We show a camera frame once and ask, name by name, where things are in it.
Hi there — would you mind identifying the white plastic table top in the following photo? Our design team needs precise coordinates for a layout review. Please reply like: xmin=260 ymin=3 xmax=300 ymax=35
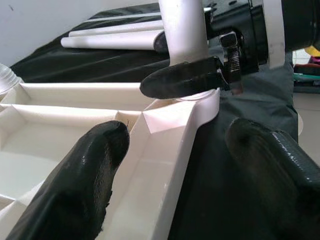
xmin=0 ymin=82 xmax=221 ymax=240

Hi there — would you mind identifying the black table cloth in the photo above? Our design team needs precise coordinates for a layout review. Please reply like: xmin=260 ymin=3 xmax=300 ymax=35
xmin=9 ymin=3 xmax=305 ymax=240

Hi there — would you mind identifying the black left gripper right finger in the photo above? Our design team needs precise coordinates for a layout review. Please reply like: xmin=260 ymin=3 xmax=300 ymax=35
xmin=225 ymin=117 xmax=320 ymax=240

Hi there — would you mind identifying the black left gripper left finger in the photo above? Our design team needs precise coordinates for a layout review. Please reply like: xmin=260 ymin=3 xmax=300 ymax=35
xmin=6 ymin=120 xmax=131 ymax=240

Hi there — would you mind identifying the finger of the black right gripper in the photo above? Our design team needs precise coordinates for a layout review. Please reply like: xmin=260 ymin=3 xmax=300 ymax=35
xmin=139 ymin=56 xmax=223 ymax=99
xmin=153 ymin=31 xmax=171 ymax=54

